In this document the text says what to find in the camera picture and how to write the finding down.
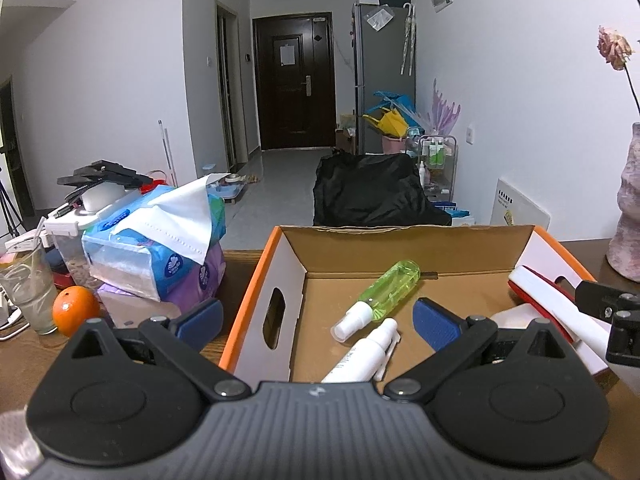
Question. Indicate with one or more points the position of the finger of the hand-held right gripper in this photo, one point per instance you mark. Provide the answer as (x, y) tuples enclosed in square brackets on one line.
[(625, 345), (605, 300)]

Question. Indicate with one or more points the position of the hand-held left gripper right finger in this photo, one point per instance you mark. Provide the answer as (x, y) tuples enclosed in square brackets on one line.
[(437, 325)]

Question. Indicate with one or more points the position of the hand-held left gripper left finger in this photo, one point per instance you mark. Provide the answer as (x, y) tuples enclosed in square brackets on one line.
[(202, 325)]

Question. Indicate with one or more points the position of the green spray bottle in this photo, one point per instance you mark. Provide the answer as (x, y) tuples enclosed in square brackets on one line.
[(395, 282)]

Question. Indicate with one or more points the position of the white spray bottle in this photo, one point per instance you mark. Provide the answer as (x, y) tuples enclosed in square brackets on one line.
[(370, 352)]

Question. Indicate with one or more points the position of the printed cardboard box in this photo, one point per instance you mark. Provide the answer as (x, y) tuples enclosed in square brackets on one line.
[(350, 255)]

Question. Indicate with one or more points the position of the purple tissue pack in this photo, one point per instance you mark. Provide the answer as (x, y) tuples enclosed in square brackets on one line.
[(210, 280)]

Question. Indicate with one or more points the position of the pink ceramic vase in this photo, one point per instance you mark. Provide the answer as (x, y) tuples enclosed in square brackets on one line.
[(627, 220)]

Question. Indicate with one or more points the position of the blue tissue pack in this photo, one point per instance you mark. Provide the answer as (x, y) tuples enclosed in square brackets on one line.
[(135, 252)]

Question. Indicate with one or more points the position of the blue packets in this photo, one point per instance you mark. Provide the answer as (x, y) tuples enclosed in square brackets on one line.
[(455, 214)]

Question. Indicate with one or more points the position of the white flat carton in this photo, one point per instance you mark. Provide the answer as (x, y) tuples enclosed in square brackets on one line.
[(520, 210)]

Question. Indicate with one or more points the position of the orange fruit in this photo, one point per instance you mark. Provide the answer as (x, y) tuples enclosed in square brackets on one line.
[(75, 310)]

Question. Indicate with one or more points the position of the pet bowl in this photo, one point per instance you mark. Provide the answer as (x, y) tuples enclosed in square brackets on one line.
[(225, 190)]

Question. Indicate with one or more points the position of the black jacket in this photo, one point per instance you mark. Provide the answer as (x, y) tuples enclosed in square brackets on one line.
[(375, 190)]

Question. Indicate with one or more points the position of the clear plastic food container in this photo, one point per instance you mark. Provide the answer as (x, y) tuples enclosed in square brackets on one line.
[(70, 255)]

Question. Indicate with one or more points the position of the red container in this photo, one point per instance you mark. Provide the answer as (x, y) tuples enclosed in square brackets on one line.
[(57, 279)]

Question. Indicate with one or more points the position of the white round jar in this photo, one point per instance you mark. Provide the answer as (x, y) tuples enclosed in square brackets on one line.
[(100, 200)]

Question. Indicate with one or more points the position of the small trolley with bottles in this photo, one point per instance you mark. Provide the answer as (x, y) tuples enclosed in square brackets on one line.
[(437, 152)]

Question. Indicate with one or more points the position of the white mop stick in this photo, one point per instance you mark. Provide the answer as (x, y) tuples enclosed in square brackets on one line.
[(167, 155)]

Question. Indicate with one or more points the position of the drinking glass with straw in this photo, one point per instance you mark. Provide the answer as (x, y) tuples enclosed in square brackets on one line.
[(30, 295)]

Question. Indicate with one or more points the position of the black folding stand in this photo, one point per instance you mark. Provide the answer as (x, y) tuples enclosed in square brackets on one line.
[(105, 172)]

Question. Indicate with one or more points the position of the pink bucket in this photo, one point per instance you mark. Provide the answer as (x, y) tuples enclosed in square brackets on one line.
[(394, 144)]

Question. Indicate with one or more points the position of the white power strip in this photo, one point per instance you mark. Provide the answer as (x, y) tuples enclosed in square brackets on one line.
[(25, 241)]

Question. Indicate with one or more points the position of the yellow bag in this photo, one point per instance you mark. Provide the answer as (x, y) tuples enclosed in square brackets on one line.
[(390, 122)]

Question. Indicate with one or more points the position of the brown floor carton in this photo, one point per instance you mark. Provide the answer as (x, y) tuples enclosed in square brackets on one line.
[(346, 135)]

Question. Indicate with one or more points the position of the purple plastic hangers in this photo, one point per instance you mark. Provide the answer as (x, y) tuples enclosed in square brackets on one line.
[(445, 110)]

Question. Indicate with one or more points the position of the blue plastic bag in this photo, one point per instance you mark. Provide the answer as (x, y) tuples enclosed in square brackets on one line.
[(395, 97)]

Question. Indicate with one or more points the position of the dark entrance door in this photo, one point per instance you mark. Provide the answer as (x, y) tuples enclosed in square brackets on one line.
[(295, 105)]

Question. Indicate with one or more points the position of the dried pink roses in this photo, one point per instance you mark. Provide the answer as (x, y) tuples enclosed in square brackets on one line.
[(612, 47)]

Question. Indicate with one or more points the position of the grey refrigerator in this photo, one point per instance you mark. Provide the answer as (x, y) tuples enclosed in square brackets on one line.
[(380, 60)]

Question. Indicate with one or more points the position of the white hanging umbrella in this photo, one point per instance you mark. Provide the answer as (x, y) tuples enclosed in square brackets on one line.
[(407, 40)]

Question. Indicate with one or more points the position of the white wall socket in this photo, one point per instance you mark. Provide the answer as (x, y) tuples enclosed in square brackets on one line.
[(470, 134)]

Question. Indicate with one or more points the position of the side door frame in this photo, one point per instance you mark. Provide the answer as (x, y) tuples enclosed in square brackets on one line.
[(227, 90)]

